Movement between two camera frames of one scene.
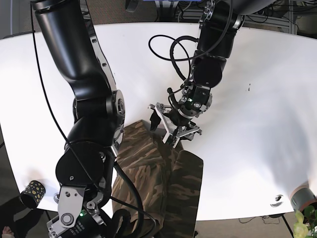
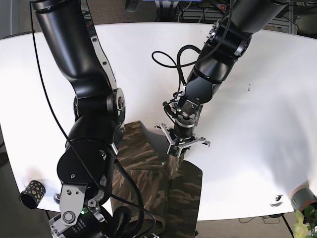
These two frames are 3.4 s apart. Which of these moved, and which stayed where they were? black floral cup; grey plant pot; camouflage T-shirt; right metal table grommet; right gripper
Moved: right gripper; camouflage T-shirt
Stayed: right metal table grommet; black floral cup; grey plant pot
